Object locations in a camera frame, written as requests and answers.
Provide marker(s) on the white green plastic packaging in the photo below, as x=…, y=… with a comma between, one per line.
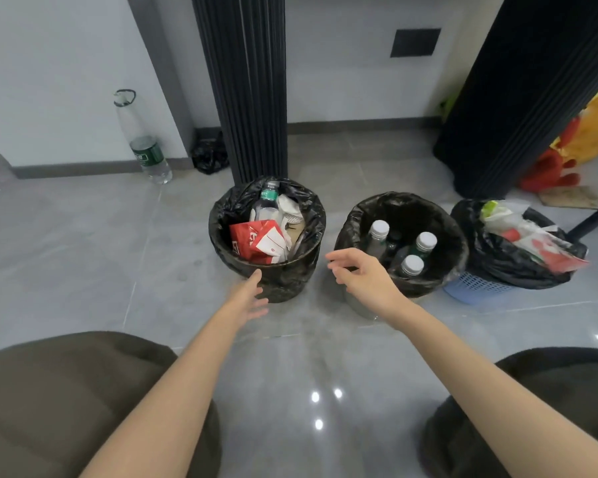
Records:
x=498, y=214

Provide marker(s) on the black garbage bag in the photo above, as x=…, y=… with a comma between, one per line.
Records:
x=498, y=263
x=443, y=263
x=289, y=281

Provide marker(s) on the person's left forearm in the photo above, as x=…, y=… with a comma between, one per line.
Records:
x=169, y=403

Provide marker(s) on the person's left leg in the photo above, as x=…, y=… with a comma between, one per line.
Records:
x=55, y=408

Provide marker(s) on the large clear water bottle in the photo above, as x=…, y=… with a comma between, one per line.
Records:
x=149, y=154

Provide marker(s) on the dark capped small bottle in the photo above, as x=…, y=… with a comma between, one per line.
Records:
x=393, y=241

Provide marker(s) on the red plush toy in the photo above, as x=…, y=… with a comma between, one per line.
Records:
x=543, y=174

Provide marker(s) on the red white packet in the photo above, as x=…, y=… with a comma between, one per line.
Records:
x=251, y=241

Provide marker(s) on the blue mesh plastic bin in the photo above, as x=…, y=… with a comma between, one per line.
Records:
x=473, y=288

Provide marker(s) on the cream cushioned chair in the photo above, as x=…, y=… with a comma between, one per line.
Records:
x=593, y=219

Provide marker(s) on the small crumpled black bag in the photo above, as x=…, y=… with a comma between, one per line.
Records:
x=209, y=156

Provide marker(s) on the black wall outlet panel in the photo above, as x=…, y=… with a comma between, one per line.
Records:
x=415, y=42

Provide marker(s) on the person's left hand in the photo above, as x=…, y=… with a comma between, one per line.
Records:
x=246, y=301

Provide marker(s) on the green label plastic bottle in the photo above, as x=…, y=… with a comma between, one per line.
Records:
x=268, y=204

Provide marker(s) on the red white snack wrapper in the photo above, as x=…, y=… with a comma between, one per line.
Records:
x=553, y=253

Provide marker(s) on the white capped clear bottle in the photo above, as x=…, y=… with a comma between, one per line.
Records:
x=425, y=242
x=378, y=229
x=411, y=266

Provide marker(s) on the person's right hand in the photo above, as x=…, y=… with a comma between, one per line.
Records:
x=374, y=286

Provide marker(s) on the crumpled white paper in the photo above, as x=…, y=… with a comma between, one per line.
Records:
x=290, y=209

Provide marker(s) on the person's right forearm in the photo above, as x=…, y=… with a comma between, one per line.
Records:
x=478, y=383

